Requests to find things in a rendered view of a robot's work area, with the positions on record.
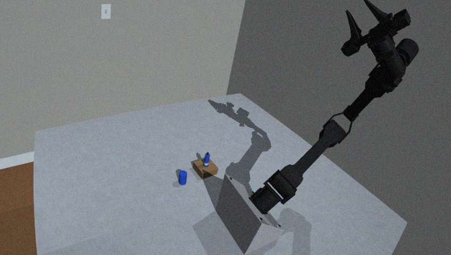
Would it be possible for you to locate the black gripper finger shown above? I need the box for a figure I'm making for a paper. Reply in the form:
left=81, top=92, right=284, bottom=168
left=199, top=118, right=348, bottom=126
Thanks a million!
left=364, top=0, right=393, bottom=26
left=346, top=10, right=362, bottom=43

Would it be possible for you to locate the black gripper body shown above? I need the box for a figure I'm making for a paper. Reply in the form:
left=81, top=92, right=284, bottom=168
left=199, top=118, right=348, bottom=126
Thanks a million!
left=341, top=9, right=411, bottom=64

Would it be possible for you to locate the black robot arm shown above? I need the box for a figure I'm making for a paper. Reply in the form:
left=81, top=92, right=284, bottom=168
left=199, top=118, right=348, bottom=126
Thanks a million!
left=249, top=38, right=419, bottom=214

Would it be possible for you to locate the blue marker cap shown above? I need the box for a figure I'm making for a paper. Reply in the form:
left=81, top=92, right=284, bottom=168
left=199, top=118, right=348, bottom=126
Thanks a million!
left=179, top=171, right=187, bottom=185

